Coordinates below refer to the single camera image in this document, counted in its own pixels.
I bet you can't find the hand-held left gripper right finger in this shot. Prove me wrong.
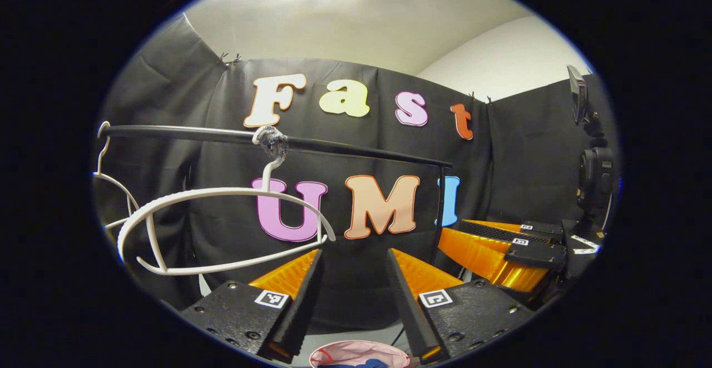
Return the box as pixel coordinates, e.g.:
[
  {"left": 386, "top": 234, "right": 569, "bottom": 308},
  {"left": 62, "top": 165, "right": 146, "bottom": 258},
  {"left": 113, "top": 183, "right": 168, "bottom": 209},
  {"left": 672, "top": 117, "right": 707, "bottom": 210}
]
[{"left": 385, "top": 247, "right": 537, "bottom": 364}]

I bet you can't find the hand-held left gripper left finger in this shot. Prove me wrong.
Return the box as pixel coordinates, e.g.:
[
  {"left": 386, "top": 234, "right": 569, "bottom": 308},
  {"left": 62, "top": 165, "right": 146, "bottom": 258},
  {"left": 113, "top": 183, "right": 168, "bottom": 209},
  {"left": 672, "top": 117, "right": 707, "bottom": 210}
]
[{"left": 181, "top": 248, "right": 324, "bottom": 364}]

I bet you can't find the pink laundry hamper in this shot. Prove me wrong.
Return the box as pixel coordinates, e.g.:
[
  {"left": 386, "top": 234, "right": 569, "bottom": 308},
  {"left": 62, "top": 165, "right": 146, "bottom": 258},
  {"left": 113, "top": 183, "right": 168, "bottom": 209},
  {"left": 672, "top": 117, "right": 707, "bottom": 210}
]
[{"left": 309, "top": 340, "right": 412, "bottom": 368}]

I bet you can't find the white hanger with taped hook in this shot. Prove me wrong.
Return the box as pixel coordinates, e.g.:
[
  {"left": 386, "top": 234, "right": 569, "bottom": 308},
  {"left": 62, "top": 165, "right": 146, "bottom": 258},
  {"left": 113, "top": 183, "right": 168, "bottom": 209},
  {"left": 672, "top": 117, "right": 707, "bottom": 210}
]
[{"left": 117, "top": 126, "right": 337, "bottom": 276}]

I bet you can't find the black clothes rack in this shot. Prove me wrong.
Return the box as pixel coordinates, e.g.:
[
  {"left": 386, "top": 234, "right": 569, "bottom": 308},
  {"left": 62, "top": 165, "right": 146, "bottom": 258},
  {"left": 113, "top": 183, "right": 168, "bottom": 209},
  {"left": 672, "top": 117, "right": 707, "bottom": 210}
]
[{"left": 100, "top": 125, "right": 453, "bottom": 266}]

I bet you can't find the white plastic hanger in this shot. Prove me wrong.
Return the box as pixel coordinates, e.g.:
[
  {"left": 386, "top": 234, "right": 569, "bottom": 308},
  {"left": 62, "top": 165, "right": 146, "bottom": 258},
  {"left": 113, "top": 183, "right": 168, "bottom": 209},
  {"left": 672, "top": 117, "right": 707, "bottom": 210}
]
[{"left": 92, "top": 121, "right": 146, "bottom": 230}]

